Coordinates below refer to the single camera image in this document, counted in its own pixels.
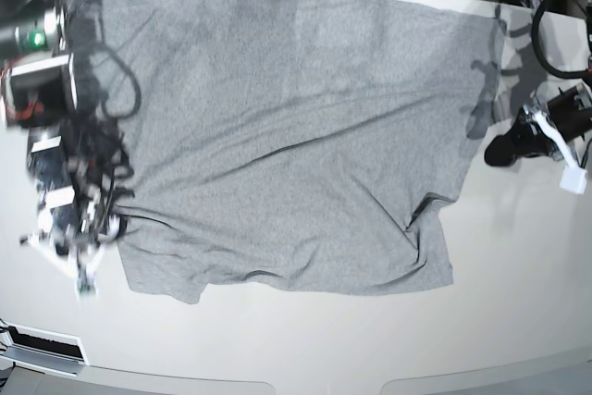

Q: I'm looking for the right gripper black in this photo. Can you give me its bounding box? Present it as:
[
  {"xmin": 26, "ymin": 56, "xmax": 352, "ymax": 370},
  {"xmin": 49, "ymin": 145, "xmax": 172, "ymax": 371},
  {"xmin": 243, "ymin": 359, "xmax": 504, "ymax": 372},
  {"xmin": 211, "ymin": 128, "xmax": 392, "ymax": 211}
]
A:
[{"xmin": 68, "ymin": 167, "xmax": 133, "ymax": 247}]

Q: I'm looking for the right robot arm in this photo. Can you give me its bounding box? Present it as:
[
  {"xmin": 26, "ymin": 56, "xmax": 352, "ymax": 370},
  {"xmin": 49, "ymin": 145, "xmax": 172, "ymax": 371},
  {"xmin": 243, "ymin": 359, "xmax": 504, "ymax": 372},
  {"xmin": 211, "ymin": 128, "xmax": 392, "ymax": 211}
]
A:
[{"xmin": 1, "ymin": 0, "xmax": 133, "ymax": 256}]

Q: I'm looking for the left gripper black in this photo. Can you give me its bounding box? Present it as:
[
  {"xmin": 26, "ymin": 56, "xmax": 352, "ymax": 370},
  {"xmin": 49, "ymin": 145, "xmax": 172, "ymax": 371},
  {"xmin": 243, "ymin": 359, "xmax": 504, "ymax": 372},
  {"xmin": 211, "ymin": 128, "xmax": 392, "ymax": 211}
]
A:
[{"xmin": 484, "ymin": 84, "xmax": 591, "ymax": 167}]

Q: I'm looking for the grey t-shirt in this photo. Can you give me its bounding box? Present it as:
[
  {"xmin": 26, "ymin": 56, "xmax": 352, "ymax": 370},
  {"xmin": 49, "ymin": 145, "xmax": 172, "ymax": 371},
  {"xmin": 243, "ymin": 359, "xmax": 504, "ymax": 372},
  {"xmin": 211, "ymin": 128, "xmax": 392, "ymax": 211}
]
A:
[{"xmin": 70, "ymin": 0, "xmax": 503, "ymax": 303}]

